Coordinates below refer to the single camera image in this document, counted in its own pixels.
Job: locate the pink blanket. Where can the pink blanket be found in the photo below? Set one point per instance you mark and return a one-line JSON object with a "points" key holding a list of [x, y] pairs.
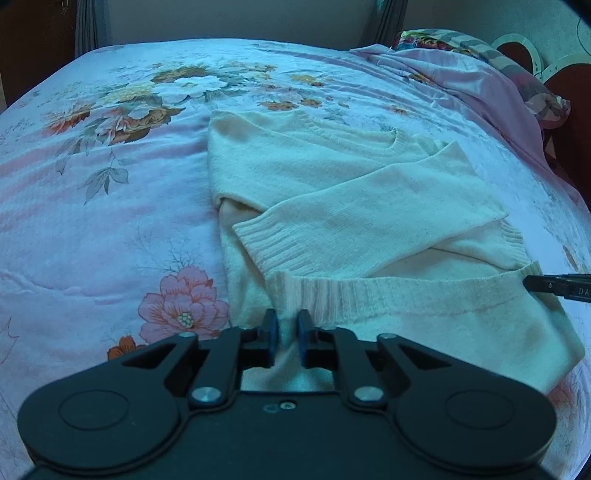
{"points": [[480, 87]]}

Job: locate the grey curtain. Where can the grey curtain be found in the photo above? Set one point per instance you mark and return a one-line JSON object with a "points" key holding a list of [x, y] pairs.
{"points": [[390, 18], [92, 23]]}

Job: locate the cream knitted sweater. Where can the cream knitted sweater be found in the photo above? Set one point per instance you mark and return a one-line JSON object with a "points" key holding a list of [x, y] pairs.
{"points": [[351, 198]]}

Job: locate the red and white headboard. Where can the red and white headboard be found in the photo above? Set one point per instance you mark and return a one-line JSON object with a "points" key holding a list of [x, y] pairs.
{"points": [[568, 78]]}

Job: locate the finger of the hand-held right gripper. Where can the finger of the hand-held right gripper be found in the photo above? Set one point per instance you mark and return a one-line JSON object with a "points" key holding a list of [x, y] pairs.
{"points": [[554, 287]]}

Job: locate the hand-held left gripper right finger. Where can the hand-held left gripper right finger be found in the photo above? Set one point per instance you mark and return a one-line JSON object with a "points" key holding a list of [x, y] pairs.
{"points": [[302, 337]]}

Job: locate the floral bed sheet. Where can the floral bed sheet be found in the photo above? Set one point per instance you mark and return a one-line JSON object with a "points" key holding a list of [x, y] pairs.
{"points": [[115, 207]]}

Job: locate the striped floral pillow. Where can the striped floral pillow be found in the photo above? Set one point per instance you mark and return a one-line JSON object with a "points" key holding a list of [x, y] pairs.
{"points": [[521, 74]]}

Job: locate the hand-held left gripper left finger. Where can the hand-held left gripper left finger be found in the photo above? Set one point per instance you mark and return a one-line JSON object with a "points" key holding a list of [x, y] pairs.
{"points": [[273, 337]]}

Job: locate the brown wooden wardrobe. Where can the brown wooden wardrobe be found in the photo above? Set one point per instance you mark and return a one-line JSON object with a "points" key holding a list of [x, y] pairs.
{"points": [[37, 41]]}

